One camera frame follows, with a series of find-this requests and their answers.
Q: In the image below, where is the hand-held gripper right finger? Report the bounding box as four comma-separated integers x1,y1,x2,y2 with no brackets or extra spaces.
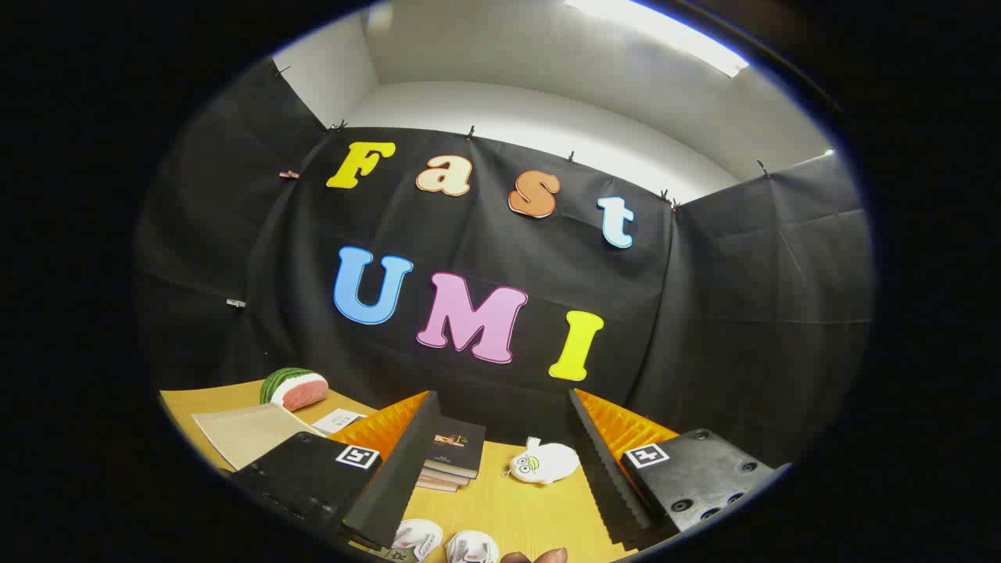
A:
568,388,792,548

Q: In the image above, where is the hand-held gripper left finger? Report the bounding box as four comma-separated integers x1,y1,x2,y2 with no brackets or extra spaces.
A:
227,389,443,550

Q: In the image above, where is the white canvas shoe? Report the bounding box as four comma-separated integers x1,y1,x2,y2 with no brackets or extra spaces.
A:
446,530,500,563
391,518,443,562

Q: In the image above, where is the beige fabric storage box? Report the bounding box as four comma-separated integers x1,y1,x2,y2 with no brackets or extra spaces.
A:
192,403,326,471

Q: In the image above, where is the dark brown book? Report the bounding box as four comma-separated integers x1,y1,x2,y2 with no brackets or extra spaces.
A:
421,463,479,487

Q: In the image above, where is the white plush toy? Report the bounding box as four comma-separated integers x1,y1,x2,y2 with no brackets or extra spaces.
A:
502,437,581,486

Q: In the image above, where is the black hardcover book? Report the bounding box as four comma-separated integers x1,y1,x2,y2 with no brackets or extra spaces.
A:
425,416,487,479

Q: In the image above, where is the white portrait cover book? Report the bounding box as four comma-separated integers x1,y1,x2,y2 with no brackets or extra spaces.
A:
313,408,367,435

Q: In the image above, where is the watermelon slice toy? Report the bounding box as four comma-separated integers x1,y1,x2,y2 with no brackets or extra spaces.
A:
260,368,329,412

